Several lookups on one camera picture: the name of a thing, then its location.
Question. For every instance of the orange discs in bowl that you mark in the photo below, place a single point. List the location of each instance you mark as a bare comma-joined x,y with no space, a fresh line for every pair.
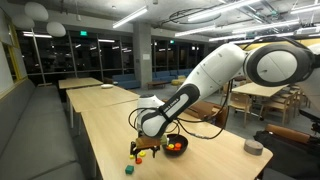
174,147

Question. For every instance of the green exit sign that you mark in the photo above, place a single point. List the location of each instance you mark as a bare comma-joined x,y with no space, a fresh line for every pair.
83,33

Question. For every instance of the green cube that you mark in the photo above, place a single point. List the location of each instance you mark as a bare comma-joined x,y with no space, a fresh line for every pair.
129,169

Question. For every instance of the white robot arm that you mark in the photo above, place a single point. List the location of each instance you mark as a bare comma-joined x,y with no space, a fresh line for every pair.
276,64

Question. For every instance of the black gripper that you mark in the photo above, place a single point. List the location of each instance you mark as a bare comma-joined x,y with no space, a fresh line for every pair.
134,150

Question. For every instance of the wooden chair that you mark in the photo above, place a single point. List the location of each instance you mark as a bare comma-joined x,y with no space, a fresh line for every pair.
242,102

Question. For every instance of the blue sofa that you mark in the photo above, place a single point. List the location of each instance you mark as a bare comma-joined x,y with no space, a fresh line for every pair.
126,81

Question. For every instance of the wrist camera wooden mount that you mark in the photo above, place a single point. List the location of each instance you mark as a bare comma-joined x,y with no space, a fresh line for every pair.
145,142

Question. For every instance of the orange disc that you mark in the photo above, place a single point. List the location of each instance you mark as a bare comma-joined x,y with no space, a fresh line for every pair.
138,161

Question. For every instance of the black bowl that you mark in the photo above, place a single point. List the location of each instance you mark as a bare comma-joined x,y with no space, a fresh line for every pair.
176,138

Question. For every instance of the grey bench sofa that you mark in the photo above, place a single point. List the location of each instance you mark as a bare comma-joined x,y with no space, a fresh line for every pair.
35,142

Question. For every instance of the grey duct tape roll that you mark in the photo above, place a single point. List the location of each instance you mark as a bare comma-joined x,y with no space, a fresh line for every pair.
253,147

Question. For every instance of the yellow disc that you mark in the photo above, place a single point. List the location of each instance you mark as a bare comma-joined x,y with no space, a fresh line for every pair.
142,154

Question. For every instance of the white plate far table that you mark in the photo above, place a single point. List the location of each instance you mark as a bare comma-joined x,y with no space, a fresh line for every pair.
107,86

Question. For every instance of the far wooden table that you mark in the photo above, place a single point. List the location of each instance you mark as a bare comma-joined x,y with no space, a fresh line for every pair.
73,83

